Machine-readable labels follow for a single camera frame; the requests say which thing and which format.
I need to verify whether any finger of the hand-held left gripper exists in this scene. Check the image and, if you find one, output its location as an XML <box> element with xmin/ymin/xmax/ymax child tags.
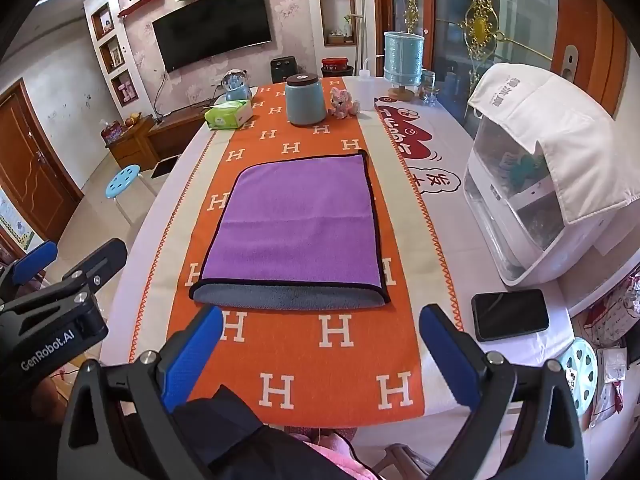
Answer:
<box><xmin>60</xmin><ymin>238</ymin><xmax>128</xmax><ymax>293</ymax></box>
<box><xmin>0</xmin><ymin>240</ymin><xmax>59</xmax><ymax>306</ymax></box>

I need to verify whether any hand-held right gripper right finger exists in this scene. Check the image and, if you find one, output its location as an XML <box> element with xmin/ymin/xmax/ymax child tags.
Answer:
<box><xmin>419</xmin><ymin>303</ymin><xmax>587</xmax><ymax>480</ymax></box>

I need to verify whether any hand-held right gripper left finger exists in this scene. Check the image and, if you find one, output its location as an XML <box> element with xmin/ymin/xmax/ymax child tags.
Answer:
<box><xmin>64</xmin><ymin>304</ymin><xmax>224</xmax><ymax>480</ymax></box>

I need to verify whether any purple towel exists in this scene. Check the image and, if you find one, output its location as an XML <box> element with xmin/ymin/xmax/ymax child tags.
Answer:
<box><xmin>189</xmin><ymin>150</ymin><xmax>391</xmax><ymax>310</ymax></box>

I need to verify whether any black smartphone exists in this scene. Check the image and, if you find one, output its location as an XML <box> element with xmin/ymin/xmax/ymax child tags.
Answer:
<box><xmin>471</xmin><ymin>288</ymin><xmax>550</xmax><ymax>343</ymax></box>

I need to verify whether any blue round stool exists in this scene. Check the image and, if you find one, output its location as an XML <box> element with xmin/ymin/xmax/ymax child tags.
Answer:
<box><xmin>104</xmin><ymin>164</ymin><xmax>156</xmax><ymax>226</ymax></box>

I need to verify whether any wooden door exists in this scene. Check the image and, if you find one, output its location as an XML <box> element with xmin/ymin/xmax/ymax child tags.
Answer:
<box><xmin>0</xmin><ymin>78</ymin><xmax>85</xmax><ymax>216</ymax></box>

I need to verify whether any orange patterned table runner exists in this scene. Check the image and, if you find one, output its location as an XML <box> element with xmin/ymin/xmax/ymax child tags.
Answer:
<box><xmin>127</xmin><ymin>77</ymin><xmax>463</xmax><ymax>430</ymax></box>

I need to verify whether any light green round stool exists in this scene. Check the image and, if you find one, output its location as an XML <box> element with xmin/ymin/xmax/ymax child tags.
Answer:
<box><xmin>557</xmin><ymin>337</ymin><xmax>599</xmax><ymax>418</ymax></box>

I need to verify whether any wooden tv cabinet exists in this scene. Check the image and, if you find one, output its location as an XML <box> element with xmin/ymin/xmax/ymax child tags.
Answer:
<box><xmin>105</xmin><ymin>108</ymin><xmax>208</xmax><ymax>171</ymax></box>

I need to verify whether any pink clothing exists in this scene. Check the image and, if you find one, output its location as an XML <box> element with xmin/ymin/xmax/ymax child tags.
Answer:
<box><xmin>295</xmin><ymin>427</ymin><xmax>381</xmax><ymax>480</ymax></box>

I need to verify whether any white printed tablecloth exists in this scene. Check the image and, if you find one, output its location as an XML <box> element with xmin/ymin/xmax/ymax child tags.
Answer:
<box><xmin>99</xmin><ymin>76</ymin><xmax>576</xmax><ymax>426</ymax></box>

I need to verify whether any white countertop appliance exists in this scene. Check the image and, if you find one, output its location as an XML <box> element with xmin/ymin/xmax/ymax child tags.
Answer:
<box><xmin>461</xmin><ymin>63</ymin><xmax>630</xmax><ymax>288</ymax></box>

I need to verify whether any green tissue pack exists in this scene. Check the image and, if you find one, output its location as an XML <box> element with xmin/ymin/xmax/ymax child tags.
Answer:
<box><xmin>203</xmin><ymin>99</ymin><xmax>254</xmax><ymax>131</ymax></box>

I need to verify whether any white cloth cover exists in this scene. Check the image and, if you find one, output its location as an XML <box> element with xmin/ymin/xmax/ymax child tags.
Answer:
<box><xmin>467</xmin><ymin>62</ymin><xmax>634</xmax><ymax>226</ymax></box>

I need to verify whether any glass jar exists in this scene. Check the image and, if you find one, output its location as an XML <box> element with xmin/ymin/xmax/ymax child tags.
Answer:
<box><xmin>419</xmin><ymin>70</ymin><xmax>441</xmax><ymax>106</ymax></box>

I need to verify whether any black television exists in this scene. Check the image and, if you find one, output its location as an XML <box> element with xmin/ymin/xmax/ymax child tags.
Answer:
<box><xmin>152</xmin><ymin>0</ymin><xmax>273</xmax><ymax>73</ymax></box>

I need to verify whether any blue ceramic jar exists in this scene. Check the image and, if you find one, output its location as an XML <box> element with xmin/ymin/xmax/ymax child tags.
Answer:
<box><xmin>284</xmin><ymin>73</ymin><xmax>328</xmax><ymax>127</ymax></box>

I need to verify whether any pink plush toy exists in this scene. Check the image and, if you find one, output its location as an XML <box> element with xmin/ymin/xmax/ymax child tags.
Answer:
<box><xmin>327</xmin><ymin>87</ymin><xmax>361</xmax><ymax>119</ymax></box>

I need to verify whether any black heater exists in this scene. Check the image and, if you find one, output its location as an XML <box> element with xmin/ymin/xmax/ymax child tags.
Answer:
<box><xmin>270</xmin><ymin>56</ymin><xmax>299</xmax><ymax>83</ymax></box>

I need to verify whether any white squeeze bottle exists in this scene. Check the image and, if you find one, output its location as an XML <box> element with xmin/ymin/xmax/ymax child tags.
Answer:
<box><xmin>351</xmin><ymin>58</ymin><xmax>383</xmax><ymax>112</ymax></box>

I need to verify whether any light blue table lamp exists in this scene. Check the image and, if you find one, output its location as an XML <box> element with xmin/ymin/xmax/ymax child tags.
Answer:
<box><xmin>383</xmin><ymin>31</ymin><xmax>426</xmax><ymax>102</ymax></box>

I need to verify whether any red round tin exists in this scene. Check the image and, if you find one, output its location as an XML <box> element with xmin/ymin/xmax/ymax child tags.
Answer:
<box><xmin>321</xmin><ymin>57</ymin><xmax>354</xmax><ymax>79</ymax></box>

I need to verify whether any gold ornamented glass door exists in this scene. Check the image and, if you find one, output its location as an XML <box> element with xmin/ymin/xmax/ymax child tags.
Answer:
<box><xmin>372</xmin><ymin>0</ymin><xmax>626</xmax><ymax>111</ymax></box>

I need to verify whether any red wall shelf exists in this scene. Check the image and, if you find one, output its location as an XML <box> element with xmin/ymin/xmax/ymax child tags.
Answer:
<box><xmin>118</xmin><ymin>0</ymin><xmax>168</xmax><ymax>18</ymax></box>

